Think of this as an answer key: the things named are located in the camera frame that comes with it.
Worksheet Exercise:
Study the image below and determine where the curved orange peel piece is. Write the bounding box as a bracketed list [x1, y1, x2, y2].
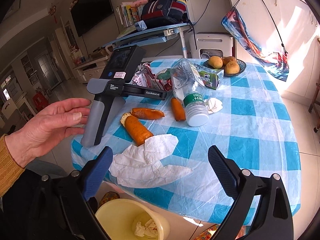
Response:
[130, 108, 165, 120]

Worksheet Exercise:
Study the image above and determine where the red white wrapper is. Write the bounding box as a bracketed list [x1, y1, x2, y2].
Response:
[130, 63, 172, 92]

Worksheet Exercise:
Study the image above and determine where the long orange peel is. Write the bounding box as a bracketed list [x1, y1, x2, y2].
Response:
[120, 113, 153, 146]

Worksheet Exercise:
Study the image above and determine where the large white paper napkin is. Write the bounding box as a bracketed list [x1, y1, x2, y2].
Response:
[109, 134, 192, 189]

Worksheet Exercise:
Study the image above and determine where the green plush toy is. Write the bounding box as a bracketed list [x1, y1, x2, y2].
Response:
[156, 68, 171, 81]

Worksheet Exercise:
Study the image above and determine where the clear plastic water bottle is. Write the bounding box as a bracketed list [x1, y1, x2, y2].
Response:
[170, 59, 209, 127]

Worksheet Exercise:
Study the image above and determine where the mustard yellow sleeve forearm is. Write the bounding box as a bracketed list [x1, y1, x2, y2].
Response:
[0, 135, 25, 197]

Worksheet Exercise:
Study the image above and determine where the yellow plastic trash bin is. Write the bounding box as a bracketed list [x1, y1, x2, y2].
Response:
[95, 199, 170, 239]

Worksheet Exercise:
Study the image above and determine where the person's left hand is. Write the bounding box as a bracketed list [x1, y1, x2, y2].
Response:
[4, 98, 91, 167]

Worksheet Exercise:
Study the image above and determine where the white tv cabinet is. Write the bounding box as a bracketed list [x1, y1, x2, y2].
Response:
[73, 55, 108, 83]

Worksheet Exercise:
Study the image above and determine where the blue adjustable study desk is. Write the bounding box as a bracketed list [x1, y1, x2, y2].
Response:
[103, 22, 194, 58]

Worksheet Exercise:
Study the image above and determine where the red plastic stool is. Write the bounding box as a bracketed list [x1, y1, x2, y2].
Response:
[33, 92, 49, 112]

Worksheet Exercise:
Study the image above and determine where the short orange peel piece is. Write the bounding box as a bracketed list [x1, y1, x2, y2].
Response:
[170, 97, 186, 121]

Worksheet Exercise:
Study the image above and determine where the blue white checkered tablecloth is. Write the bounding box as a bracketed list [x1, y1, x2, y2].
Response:
[71, 58, 302, 225]

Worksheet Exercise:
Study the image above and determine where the crumpled tissue in bin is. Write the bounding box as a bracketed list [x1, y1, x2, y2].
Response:
[133, 218, 158, 238]

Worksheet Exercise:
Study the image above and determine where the row of books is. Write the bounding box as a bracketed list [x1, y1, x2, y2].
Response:
[116, 0, 144, 27]

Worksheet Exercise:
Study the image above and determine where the milk carton box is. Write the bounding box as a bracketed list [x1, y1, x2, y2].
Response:
[196, 64, 224, 90]

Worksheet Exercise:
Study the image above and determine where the small crumpled white tissue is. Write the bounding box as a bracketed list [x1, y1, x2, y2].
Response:
[204, 98, 223, 114]

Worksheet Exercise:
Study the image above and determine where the navy red school backpack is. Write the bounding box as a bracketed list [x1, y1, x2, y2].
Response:
[141, 0, 190, 29]

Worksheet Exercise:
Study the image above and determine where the white air purifier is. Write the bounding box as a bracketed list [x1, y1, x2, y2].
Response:
[189, 33, 235, 59]

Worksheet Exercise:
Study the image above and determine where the left orange fruit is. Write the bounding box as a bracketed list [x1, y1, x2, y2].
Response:
[208, 56, 223, 69]

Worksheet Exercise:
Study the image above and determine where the orange fruit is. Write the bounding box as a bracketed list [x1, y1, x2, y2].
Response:
[225, 62, 240, 74]
[222, 56, 236, 66]
[208, 56, 223, 69]

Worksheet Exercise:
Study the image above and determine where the back orange fruit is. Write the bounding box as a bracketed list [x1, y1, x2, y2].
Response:
[222, 56, 236, 66]

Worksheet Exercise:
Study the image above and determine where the right orange fruit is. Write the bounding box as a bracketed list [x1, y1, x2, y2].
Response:
[225, 62, 240, 74]

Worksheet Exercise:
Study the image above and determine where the dark fruit bowl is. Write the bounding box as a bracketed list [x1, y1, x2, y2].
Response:
[201, 56, 246, 77]

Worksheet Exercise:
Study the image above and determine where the colourful hanging bag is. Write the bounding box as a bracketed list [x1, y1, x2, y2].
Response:
[221, 0, 289, 82]

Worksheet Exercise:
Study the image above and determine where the black wall television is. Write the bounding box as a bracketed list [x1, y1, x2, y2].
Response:
[71, 0, 113, 36]

